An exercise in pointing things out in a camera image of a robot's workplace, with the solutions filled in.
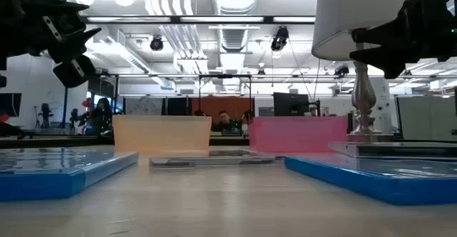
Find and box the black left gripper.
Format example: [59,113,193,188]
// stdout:
[0,0,103,89]

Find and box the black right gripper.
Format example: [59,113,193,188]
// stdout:
[348,0,457,80]

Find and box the clear jewel case black insert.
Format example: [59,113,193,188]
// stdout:
[149,149,283,169]
[328,141,457,161]

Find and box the blue plastic case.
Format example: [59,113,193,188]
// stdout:
[284,153,457,206]
[0,147,139,202]

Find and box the white-shade silver table lamp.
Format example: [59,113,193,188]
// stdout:
[311,0,408,143]

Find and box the person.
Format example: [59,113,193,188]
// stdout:
[89,97,114,136]
[211,110,236,133]

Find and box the grey partition screen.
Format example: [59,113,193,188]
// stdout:
[394,95,457,141]

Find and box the black computer monitor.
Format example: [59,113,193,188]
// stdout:
[273,91,311,118]

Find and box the translucent orange plastic bin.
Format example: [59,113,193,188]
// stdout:
[112,114,212,156]

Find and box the translucent pink plastic bin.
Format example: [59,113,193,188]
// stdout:
[248,116,349,154]

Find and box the brown partition panel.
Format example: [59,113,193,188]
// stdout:
[191,96,256,119]

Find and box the black hanging ceiling camera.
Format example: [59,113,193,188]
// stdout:
[149,34,165,52]
[270,26,290,52]
[333,64,351,78]

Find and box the black wall screen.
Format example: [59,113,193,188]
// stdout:
[0,92,23,118]

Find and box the black background rig frame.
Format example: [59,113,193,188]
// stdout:
[197,74,253,119]

